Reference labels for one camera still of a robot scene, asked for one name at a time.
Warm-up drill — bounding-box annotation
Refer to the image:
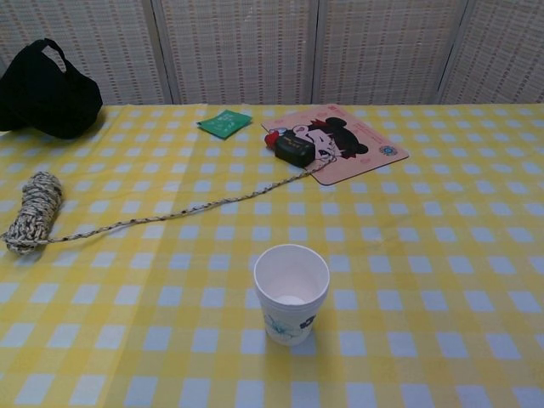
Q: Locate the speckled beige braided rope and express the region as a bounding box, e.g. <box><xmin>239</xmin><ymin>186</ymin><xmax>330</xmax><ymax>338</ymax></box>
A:
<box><xmin>1</xmin><ymin>150</ymin><xmax>337</xmax><ymax>257</ymax></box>

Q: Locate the small black case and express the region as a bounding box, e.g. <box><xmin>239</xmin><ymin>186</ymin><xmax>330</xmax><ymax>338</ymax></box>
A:
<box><xmin>274</xmin><ymin>133</ymin><xmax>318</xmax><ymax>166</ymax></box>

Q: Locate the green foil packet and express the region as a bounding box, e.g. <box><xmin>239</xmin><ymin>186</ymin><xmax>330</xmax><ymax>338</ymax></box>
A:
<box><xmin>195</xmin><ymin>109</ymin><xmax>252</xmax><ymax>140</ymax></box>

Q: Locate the pink cartoon mouse pad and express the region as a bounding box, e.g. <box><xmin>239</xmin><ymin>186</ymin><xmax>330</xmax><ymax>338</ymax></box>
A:
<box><xmin>260</xmin><ymin>103</ymin><xmax>411</xmax><ymax>187</ymax></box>

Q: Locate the white paper cup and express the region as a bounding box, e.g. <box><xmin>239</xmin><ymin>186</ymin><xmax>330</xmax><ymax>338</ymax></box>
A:
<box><xmin>253</xmin><ymin>244</ymin><xmax>332</xmax><ymax>348</ymax></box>

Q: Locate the woven bamboo folding screen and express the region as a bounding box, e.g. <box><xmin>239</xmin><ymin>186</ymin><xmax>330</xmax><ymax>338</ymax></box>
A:
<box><xmin>0</xmin><ymin>0</ymin><xmax>544</xmax><ymax>106</ymax></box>

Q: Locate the yellow checked tablecloth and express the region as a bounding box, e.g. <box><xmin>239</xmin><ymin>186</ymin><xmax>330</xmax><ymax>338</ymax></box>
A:
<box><xmin>0</xmin><ymin>101</ymin><xmax>544</xmax><ymax>408</ymax></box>

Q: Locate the black baseball cap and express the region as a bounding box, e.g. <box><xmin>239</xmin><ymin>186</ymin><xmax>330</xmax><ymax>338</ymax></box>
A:
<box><xmin>0</xmin><ymin>37</ymin><xmax>104</xmax><ymax>140</ymax></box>

